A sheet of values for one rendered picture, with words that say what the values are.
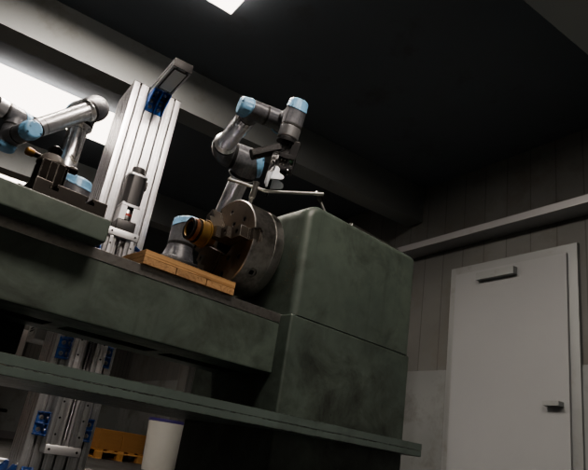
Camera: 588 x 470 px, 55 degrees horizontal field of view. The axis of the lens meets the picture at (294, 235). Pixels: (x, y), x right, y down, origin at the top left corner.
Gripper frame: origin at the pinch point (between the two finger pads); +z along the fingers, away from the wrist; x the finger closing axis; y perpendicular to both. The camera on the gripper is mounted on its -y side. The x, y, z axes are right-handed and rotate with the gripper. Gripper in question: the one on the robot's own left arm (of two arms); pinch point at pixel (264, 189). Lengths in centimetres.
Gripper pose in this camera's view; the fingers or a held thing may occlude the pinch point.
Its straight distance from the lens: 197.8
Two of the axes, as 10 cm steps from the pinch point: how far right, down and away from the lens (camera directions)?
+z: -2.8, 9.4, -2.0
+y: 9.6, 2.9, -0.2
